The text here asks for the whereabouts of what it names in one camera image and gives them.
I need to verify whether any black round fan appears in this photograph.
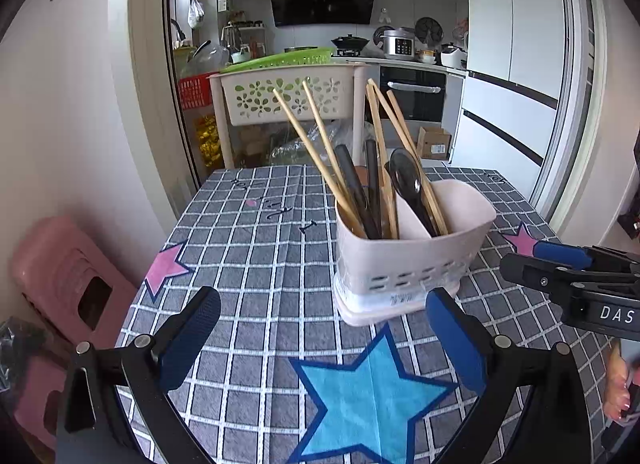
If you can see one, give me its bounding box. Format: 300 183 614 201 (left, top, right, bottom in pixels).
415 17 445 44

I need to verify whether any pink plastic utensil holder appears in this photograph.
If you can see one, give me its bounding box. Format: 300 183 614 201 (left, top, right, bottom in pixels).
332 179 497 327

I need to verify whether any black wok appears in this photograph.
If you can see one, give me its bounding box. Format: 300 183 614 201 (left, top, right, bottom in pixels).
331 34 371 50

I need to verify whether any black range hood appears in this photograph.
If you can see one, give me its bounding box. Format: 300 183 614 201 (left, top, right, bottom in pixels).
266 0 378 28

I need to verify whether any gold foil package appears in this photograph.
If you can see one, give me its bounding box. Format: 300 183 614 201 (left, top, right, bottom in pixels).
194 115 224 169

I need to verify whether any silver pressure cooker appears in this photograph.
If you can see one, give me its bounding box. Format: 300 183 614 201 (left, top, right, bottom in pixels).
376 26 418 58

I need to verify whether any person's right hand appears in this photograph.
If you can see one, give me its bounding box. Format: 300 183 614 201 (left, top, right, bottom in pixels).
602 339 640 420

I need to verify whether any pink plastic stool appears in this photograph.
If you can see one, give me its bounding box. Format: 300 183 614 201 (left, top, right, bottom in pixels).
12 354 68 450
10 216 138 350

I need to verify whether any grey checkered tablecloth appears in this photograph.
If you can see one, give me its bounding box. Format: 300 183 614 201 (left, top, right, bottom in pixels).
115 166 616 464

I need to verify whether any cardboard box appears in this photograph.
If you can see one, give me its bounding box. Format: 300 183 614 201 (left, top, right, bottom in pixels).
417 126 453 161

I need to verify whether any red plastic basket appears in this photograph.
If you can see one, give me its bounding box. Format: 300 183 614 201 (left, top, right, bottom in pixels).
177 72 218 111

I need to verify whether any white rice cooker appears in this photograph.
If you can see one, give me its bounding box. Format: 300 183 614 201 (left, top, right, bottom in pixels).
440 42 468 68

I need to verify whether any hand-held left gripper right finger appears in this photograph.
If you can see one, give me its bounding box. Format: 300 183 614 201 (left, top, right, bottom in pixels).
425 286 588 450

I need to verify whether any dark plastic bag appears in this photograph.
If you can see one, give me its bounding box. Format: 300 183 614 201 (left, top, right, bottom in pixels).
0 319 71 395

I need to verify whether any green plastic basket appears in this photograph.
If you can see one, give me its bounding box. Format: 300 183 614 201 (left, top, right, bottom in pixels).
219 47 335 74

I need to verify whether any beige flower-cutout storage rack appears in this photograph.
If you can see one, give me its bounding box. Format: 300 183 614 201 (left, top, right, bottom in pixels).
208 62 368 169

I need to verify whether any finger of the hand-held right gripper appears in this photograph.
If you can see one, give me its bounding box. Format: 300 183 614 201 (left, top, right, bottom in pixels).
532 241 640 272
500 253 640 305

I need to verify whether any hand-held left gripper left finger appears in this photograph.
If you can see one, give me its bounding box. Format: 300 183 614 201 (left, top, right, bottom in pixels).
56 285 222 450

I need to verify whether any clear plastic bag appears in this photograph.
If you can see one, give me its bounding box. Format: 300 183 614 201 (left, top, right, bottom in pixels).
270 121 356 165

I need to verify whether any white refrigerator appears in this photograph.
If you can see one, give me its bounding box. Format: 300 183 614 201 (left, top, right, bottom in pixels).
447 0 568 199

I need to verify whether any glass pot lid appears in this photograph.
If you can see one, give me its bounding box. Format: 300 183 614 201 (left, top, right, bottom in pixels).
187 41 231 67

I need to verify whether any black built-in oven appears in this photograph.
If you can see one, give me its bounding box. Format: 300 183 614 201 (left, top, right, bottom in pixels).
378 65 447 123

